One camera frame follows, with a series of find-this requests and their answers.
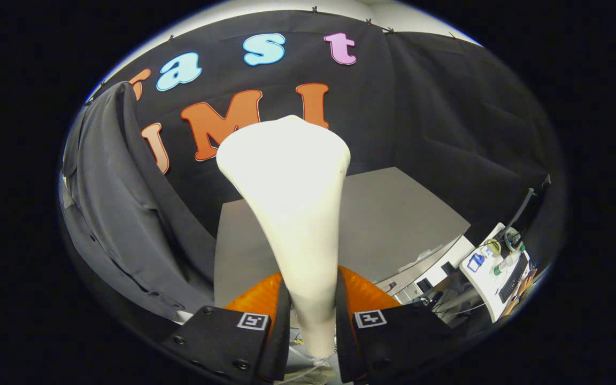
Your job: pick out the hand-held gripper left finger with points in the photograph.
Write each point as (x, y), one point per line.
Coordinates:
(222, 342)

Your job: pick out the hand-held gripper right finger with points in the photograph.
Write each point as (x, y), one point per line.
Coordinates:
(393, 342)

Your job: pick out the white garment steamer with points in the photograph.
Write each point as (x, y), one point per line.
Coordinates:
(292, 203)

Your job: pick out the grey button-up shirt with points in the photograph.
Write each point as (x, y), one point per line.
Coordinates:
(121, 214)

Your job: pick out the white side desk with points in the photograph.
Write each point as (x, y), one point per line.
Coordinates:
(482, 280)

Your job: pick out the grey cabinet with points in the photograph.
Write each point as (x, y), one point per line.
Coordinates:
(393, 214)

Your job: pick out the green capped bottle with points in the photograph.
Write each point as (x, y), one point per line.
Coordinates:
(503, 266)

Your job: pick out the black keyboard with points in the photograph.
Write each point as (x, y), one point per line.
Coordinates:
(514, 278)

